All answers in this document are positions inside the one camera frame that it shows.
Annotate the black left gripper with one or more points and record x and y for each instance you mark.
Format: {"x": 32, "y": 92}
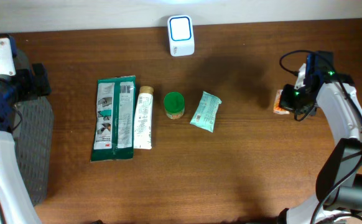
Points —
{"x": 28, "y": 77}

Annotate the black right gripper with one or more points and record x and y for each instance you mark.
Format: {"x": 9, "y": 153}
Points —
{"x": 288, "y": 102}

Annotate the orange small packet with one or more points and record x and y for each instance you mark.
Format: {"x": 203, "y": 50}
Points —
{"x": 276, "y": 108}

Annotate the teal wipes packet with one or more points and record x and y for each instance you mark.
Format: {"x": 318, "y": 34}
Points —
{"x": 205, "y": 114}

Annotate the green white package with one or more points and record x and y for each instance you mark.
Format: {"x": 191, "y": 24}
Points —
{"x": 115, "y": 108}

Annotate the white tube tan cap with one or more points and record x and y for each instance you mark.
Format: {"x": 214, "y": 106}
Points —
{"x": 143, "y": 119}

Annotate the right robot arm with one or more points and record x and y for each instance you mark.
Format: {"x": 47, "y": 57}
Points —
{"x": 338, "y": 189}

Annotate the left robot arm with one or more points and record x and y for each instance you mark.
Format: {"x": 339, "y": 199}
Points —
{"x": 15, "y": 203}

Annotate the grey plastic basket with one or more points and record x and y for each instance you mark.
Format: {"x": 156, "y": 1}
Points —
{"x": 33, "y": 141}

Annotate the green lid jar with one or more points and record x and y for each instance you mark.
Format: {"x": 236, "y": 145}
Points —
{"x": 174, "y": 104}

